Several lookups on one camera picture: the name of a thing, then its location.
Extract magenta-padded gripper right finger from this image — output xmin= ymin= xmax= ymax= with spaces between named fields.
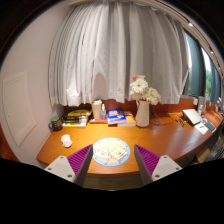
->
xmin=133 ymin=143 xmax=183 ymax=186

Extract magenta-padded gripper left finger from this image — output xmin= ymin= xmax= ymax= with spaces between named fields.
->
xmin=44 ymin=143 xmax=94 ymax=187

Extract pink white computer mouse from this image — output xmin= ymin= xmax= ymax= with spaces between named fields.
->
xmin=60 ymin=133 xmax=74 ymax=149

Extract round cartoon print mouse pad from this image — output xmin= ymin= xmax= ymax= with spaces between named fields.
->
xmin=92 ymin=137 xmax=132 ymax=167

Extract pale yellow white book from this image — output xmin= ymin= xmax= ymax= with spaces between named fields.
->
xmin=62 ymin=121 xmax=88 ymax=129

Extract dark green mug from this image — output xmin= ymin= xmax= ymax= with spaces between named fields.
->
xmin=48 ymin=116 xmax=64 ymax=132

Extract dark red book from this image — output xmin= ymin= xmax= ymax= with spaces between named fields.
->
xmin=88 ymin=117 xmax=109 ymax=125

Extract orange book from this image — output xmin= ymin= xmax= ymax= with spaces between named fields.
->
xmin=117 ymin=111 xmax=137 ymax=128

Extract white pitcher vase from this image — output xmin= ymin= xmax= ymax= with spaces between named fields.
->
xmin=134 ymin=99 xmax=152 ymax=128

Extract yellow and black book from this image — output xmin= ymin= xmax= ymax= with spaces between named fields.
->
xmin=66 ymin=108 xmax=93 ymax=118

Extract cream tumbler with lid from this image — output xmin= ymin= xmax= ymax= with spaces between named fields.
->
xmin=91 ymin=99 xmax=103 ymax=120

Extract blue book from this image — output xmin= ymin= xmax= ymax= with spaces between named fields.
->
xmin=107 ymin=108 xmax=128 ymax=125

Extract white paper sheet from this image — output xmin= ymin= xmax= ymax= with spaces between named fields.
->
xmin=194 ymin=122 xmax=210 ymax=136

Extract white laptop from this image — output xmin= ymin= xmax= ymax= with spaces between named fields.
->
xmin=181 ymin=108 xmax=204 ymax=126

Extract dark smartphone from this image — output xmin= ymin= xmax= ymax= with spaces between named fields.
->
xmin=204 ymin=120 xmax=217 ymax=133

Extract white and pink flowers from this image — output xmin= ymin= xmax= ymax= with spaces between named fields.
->
xmin=129 ymin=74 xmax=162 ymax=106

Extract white pleated curtain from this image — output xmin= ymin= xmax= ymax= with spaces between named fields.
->
xmin=48 ymin=0 xmax=190 ymax=108

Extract black cable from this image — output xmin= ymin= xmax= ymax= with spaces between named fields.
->
xmin=151 ymin=111 xmax=176 ymax=127

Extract white wall panel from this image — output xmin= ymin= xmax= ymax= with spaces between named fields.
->
xmin=1 ymin=70 xmax=38 ymax=148

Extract window with dark frame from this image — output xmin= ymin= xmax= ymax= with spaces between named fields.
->
xmin=182 ymin=31 xmax=223 ymax=104

